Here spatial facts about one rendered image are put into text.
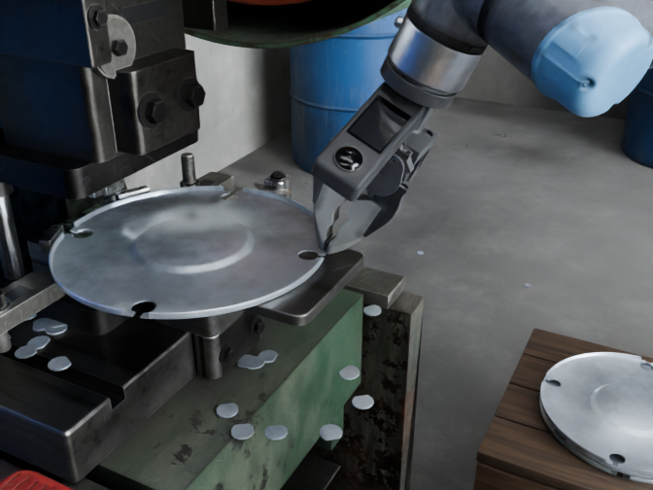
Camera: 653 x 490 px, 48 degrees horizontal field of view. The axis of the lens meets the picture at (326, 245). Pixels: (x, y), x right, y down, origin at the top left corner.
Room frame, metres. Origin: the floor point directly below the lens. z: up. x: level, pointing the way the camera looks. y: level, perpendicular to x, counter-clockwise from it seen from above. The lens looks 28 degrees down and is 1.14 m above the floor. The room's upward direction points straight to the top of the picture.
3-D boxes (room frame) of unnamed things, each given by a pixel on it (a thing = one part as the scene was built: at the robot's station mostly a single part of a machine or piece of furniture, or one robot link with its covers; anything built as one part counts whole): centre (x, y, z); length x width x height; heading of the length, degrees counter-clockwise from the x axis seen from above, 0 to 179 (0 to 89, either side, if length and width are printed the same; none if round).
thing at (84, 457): (0.75, 0.25, 0.68); 0.45 x 0.30 x 0.06; 153
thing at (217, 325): (0.67, 0.10, 0.72); 0.25 x 0.14 x 0.14; 63
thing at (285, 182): (0.84, 0.06, 0.75); 0.03 x 0.03 x 0.10; 63
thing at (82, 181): (0.75, 0.26, 0.86); 0.20 x 0.16 x 0.05; 153
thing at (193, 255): (0.69, 0.14, 0.78); 0.29 x 0.29 x 0.01
